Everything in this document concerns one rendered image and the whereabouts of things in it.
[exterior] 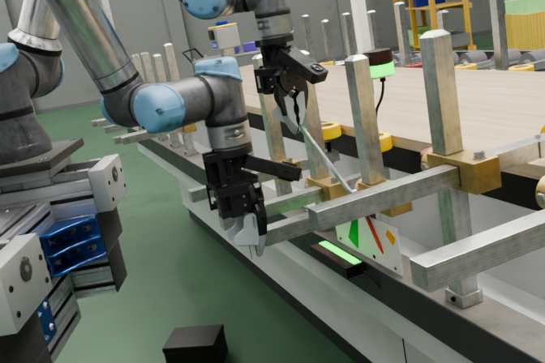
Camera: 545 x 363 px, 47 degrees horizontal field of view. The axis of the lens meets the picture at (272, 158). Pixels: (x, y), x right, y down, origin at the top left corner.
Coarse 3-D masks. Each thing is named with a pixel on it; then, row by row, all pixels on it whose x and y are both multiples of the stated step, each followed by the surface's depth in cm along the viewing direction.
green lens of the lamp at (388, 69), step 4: (384, 64) 120; (388, 64) 120; (392, 64) 121; (372, 68) 120; (376, 68) 120; (380, 68) 120; (384, 68) 120; (388, 68) 120; (392, 68) 121; (372, 72) 121; (376, 72) 120; (380, 72) 120; (384, 72) 120; (388, 72) 120; (392, 72) 121; (372, 76) 121; (376, 76) 120; (380, 76) 120
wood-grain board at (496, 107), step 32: (256, 96) 258; (320, 96) 227; (384, 96) 203; (416, 96) 193; (480, 96) 175; (512, 96) 168; (544, 96) 161; (352, 128) 167; (384, 128) 158; (416, 128) 152; (480, 128) 141; (512, 128) 136; (544, 160) 110
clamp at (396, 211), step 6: (360, 180) 130; (354, 186) 130; (360, 186) 127; (366, 186) 125; (372, 186) 123; (402, 204) 119; (408, 204) 120; (384, 210) 120; (390, 210) 118; (396, 210) 119; (402, 210) 119; (408, 210) 120; (390, 216) 119
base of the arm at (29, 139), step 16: (16, 112) 125; (32, 112) 130; (0, 128) 124; (16, 128) 125; (32, 128) 128; (0, 144) 124; (16, 144) 125; (32, 144) 126; (48, 144) 130; (0, 160) 124; (16, 160) 125
